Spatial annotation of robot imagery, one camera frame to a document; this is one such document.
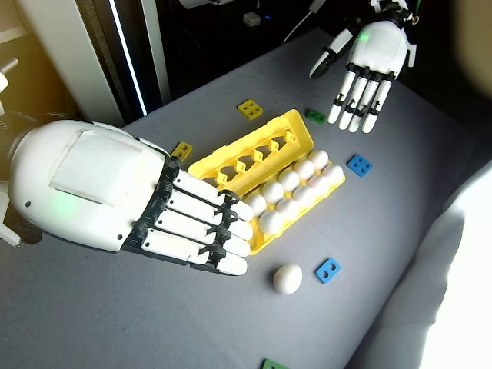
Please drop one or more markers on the yellow egg carton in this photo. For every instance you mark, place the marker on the yellow egg carton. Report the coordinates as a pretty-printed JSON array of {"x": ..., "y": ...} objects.
[{"x": 265, "y": 134}]

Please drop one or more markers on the white device housing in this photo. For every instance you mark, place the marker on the white device housing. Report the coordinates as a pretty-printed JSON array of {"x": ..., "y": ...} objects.
[{"x": 196, "y": 3}]

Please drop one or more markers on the blue four-hole square block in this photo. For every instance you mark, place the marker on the blue four-hole square block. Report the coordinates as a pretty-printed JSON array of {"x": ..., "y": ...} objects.
[{"x": 359, "y": 171}]

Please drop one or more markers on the white power adapter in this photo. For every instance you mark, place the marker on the white power adapter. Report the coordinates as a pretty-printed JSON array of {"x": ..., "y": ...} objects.
[{"x": 250, "y": 18}]

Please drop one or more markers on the green two-hole block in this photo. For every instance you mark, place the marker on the green two-hole block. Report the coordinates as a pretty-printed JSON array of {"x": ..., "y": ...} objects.
[{"x": 316, "y": 118}]

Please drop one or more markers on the blue two-hole block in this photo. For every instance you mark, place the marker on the blue two-hole block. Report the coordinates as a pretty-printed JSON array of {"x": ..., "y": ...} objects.
[{"x": 328, "y": 277}]

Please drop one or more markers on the grey table cloth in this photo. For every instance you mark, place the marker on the grey table cloth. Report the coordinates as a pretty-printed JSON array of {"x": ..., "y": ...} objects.
[{"x": 153, "y": 315}]

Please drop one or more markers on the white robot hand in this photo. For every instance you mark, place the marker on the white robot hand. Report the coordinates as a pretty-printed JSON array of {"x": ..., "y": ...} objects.
[
  {"x": 378, "y": 46},
  {"x": 88, "y": 184}
]

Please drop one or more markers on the white toy egg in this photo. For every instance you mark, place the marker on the white toy egg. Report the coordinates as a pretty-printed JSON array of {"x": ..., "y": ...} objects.
[
  {"x": 318, "y": 159},
  {"x": 304, "y": 169},
  {"x": 303, "y": 196},
  {"x": 289, "y": 180},
  {"x": 271, "y": 222},
  {"x": 255, "y": 203},
  {"x": 320, "y": 183},
  {"x": 273, "y": 191},
  {"x": 288, "y": 278},
  {"x": 333, "y": 173},
  {"x": 288, "y": 207}
]

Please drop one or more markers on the white cabinet with light strip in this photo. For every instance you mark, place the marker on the white cabinet with light strip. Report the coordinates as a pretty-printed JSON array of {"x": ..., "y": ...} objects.
[{"x": 69, "y": 46}]

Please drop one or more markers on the yellow three-hole triangle block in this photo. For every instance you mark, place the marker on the yellow three-hole triangle block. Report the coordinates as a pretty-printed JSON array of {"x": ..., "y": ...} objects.
[{"x": 183, "y": 153}]

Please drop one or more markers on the white fabric sheet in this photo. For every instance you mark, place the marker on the white fabric sheet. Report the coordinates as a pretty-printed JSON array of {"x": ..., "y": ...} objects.
[{"x": 461, "y": 269}]

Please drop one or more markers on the green four-hole block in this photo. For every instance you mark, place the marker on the green four-hole block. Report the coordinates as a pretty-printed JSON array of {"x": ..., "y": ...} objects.
[{"x": 274, "y": 365}]

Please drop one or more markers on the yellow four-hole square block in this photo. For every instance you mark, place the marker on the yellow four-hole square block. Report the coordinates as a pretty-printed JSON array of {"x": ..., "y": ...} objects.
[{"x": 250, "y": 109}]

